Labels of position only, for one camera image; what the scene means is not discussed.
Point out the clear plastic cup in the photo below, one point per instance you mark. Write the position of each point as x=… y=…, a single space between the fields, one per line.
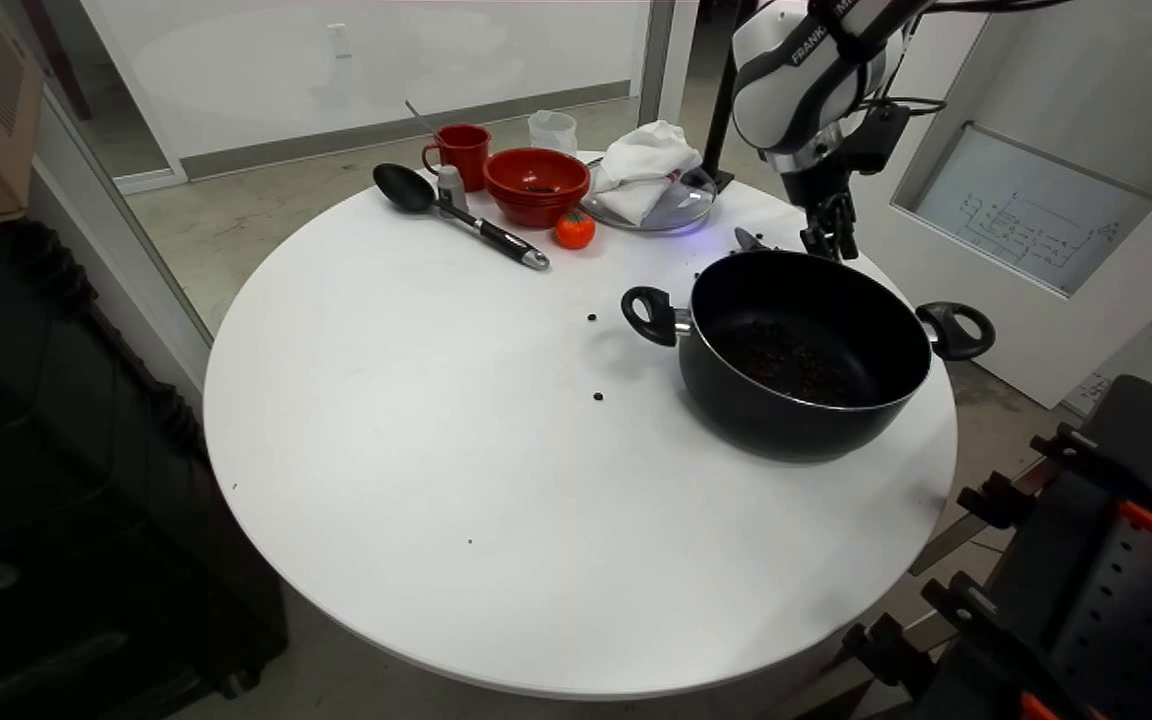
x=552 y=130

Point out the large black ladle spoon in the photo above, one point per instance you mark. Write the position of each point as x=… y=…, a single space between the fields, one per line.
x=401 y=187

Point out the white door panel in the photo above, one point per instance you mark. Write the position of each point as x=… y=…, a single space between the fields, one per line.
x=949 y=293

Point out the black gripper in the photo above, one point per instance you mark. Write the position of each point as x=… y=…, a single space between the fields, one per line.
x=824 y=196

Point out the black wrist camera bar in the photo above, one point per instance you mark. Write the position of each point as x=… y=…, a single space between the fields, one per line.
x=886 y=142

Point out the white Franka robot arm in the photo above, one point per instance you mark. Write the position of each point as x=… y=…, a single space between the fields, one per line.
x=801 y=80

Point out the black perforated breadboard table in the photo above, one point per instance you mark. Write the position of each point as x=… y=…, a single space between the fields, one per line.
x=1136 y=614

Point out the sheet with handwriting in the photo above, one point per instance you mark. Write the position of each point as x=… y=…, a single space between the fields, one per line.
x=1030 y=205

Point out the dark beans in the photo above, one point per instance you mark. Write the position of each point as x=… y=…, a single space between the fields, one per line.
x=797 y=363

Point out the white cloth towel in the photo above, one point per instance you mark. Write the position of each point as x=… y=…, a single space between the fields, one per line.
x=642 y=161

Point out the black orange toggle clamp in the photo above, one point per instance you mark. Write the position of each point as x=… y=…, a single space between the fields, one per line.
x=988 y=607
x=1000 y=502

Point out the red plastic bowl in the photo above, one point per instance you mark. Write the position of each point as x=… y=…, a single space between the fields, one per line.
x=538 y=189

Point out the red mug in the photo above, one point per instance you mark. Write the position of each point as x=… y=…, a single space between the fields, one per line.
x=467 y=149

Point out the clear glass plate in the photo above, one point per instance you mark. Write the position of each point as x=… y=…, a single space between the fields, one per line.
x=686 y=205

